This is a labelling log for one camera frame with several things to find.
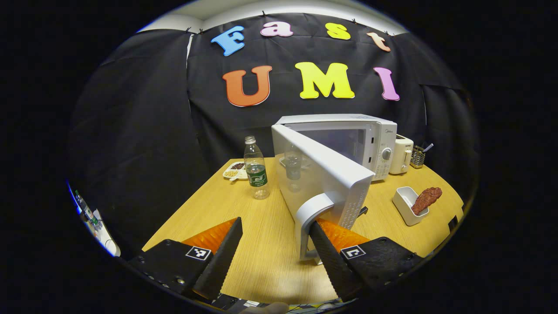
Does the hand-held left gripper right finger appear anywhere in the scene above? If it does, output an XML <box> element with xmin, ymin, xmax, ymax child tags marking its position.
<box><xmin>309</xmin><ymin>218</ymin><xmax>423</xmax><ymax>302</ymax></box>

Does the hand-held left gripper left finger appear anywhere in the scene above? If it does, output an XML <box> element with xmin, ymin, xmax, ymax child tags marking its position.
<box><xmin>126</xmin><ymin>217</ymin><xmax>244</xmax><ymax>302</ymax></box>

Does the white microwave oven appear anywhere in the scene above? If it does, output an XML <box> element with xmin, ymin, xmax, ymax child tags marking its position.
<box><xmin>271</xmin><ymin>114</ymin><xmax>398</xmax><ymax>265</ymax></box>

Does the brown meat piece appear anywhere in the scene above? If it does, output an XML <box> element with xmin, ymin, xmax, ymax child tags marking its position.
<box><xmin>411</xmin><ymin>187</ymin><xmax>443</xmax><ymax>215</ymax></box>

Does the small white rectangular tray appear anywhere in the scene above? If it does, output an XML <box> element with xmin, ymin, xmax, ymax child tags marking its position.
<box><xmin>392</xmin><ymin>186</ymin><xmax>430</xmax><ymax>226</ymax></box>

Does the white plate of beans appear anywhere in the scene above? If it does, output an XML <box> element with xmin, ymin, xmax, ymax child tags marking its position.
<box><xmin>222</xmin><ymin>161</ymin><xmax>249</xmax><ymax>181</ymax></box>

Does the clear water bottle green label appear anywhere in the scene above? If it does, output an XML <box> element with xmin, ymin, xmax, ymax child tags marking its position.
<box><xmin>243</xmin><ymin>136</ymin><xmax>271</xmax><ymax>200</ymax></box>

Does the white toaster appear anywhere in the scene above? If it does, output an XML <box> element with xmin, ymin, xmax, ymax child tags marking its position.
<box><xmin>389</xmin><ymin>134</ymin><xmax>414</xmax><ymax>175</ymax></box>

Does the wire utensil holder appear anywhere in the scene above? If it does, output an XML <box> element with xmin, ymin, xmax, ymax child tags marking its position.
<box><xmin>410</xmin><ymin>145</ymin><xmax>425</xmax><ymax>169</ymax></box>

